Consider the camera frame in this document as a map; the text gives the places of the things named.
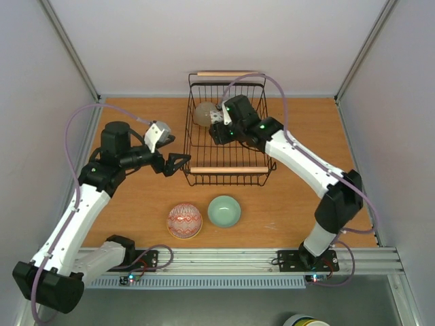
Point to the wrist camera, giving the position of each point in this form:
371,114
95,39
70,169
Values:
158,131
225,113

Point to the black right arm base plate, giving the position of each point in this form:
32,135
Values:
296,261

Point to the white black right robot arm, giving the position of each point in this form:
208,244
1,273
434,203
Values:
339,192

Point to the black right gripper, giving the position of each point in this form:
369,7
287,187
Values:
216,134

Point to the white yellow blue container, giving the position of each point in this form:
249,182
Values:
304,320

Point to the left small circuit board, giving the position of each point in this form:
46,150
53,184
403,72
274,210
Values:
129,280

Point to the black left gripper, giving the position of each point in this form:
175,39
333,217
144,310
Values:
169,168

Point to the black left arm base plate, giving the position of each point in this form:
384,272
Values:
118,260

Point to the red zigzag pattern bowl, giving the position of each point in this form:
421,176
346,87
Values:
184,221

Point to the small circuit board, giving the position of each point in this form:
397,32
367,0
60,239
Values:
129,280
317,278

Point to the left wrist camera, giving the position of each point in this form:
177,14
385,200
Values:
158,131

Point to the mint green bowl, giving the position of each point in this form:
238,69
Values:
224,211

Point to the red diamond pattern bowl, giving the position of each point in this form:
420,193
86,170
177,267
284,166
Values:
216,116

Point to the right small circuit board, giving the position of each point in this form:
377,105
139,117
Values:
317,278

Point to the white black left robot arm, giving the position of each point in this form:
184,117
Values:
55,277

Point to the slotted grey cable duct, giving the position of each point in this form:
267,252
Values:
154,282

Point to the beige leaf pattern bowl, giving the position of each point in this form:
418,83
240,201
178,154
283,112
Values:
202,113

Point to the black wire dish rack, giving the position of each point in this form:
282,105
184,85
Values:
234,163

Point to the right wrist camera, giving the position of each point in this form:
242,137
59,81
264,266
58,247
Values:
225,113

